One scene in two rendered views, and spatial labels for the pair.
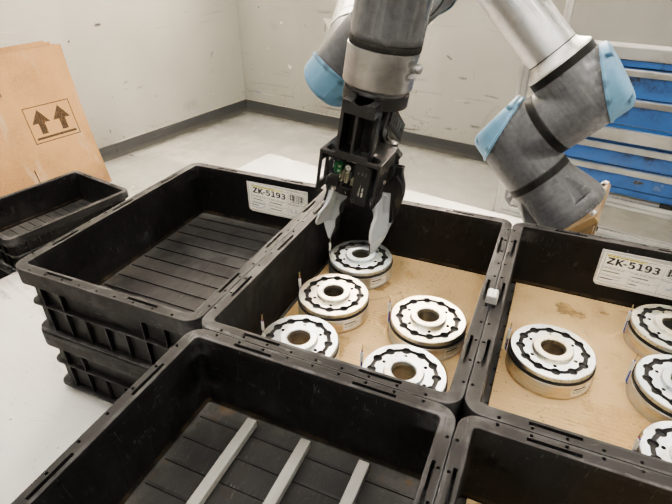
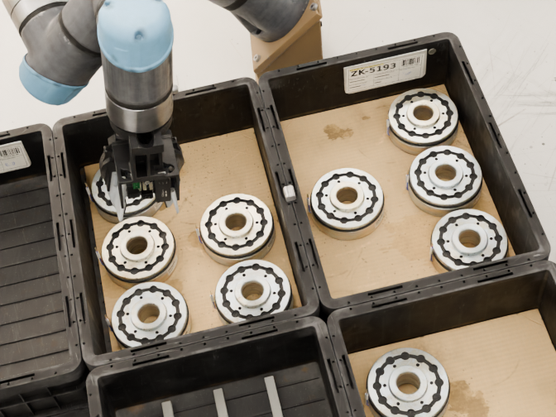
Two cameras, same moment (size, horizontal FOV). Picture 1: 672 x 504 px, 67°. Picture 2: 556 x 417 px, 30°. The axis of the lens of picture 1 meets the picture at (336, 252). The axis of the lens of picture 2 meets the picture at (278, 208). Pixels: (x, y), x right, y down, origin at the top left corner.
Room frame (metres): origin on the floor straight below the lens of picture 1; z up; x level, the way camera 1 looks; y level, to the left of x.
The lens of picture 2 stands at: (-0.18, 0.21, 2.07)
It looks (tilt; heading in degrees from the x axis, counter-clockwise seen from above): 56 degrees down; 330
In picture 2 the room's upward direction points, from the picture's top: 8 degrees counter-clockwise
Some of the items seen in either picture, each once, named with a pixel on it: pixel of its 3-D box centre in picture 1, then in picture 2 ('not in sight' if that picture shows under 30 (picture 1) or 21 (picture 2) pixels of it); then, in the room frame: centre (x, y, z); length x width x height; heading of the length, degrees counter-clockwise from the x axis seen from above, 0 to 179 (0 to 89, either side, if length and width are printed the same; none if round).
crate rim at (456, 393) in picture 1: (378, 271); (178, 213); (0.56, -0.06, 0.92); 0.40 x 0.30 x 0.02; 156
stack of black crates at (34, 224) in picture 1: (66, 260); not in sight; (1.43, 0.91, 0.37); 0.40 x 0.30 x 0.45; 146
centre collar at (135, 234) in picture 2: (333, 292); (136, 246); (0.59, 0.00, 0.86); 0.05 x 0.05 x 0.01
